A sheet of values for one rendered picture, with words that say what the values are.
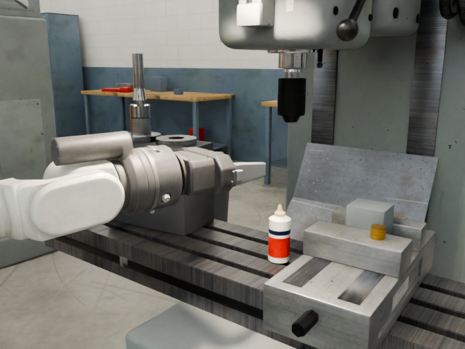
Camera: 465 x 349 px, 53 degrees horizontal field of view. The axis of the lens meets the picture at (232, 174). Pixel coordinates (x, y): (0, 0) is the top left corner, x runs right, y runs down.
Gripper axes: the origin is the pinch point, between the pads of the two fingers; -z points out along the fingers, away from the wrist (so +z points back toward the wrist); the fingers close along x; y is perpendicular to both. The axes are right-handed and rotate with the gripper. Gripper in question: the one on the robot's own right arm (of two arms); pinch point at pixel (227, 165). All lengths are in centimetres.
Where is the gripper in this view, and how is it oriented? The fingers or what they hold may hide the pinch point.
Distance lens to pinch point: 73.1
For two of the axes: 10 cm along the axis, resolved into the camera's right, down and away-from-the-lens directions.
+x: -6.1, -1.9, 7.7
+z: -7.9, 1.4, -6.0
